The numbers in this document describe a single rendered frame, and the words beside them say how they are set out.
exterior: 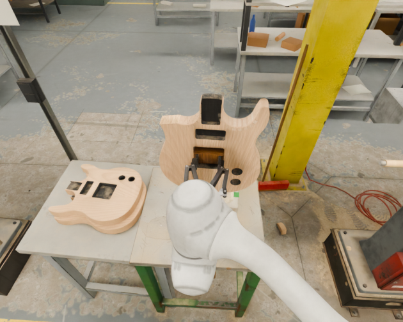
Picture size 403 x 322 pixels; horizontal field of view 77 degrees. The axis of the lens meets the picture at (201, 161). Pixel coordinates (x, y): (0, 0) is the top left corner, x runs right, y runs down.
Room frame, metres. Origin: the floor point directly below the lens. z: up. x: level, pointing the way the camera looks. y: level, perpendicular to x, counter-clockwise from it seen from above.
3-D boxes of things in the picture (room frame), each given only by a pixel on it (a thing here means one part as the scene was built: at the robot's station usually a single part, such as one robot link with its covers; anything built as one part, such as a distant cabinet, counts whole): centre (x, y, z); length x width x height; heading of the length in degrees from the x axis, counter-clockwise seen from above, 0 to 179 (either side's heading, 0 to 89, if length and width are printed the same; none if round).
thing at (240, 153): (0.61, -0.03, 1.47); 0.35 x 0.04 x 0.40; 84
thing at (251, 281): (0.46, -0.26, 0.45); 0.05 x 0.05 x 0.90; 87
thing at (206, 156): (0.60, -0.02, 1.46); 0.10 x 0.03 x 0.05; 84
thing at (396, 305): (0.73, -1.27, 0.12); 0.61 x 0.51 x 0.25; 177
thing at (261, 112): (0.60, -0.16, 1.63); 0.07 x 0.04 x 0.09; 84
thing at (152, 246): (0.72, 0.00, 0.55); 0.62 x 0.58 x 0.76; 87
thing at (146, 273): (0.49, 0.29, 0.45); 0.05 x 0.05 x 0.90; 87
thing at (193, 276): (0.25, 0.02, 1.47); 0.16 x 0.11 x 0.13; 173
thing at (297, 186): (1.77, -0.87, 0.02); 0.40 x 0.40 x 0.02; 87
